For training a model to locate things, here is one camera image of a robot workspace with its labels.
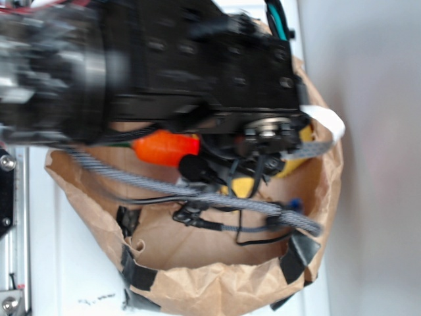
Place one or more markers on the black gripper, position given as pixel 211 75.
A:
pixel 191 68

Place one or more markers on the orange plastic toy carrot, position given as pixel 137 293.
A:
pixel 165 148

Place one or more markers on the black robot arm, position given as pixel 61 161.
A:
pixel 94 72

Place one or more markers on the yellow cloth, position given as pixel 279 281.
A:
pixel 292 154

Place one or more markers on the brown paper bag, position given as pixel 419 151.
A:
pixel 185 270

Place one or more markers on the black octagonal mounting plate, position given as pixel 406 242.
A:
pixel 8 166

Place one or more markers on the aluminium extrusion rail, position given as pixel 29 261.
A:
pixel 16 291

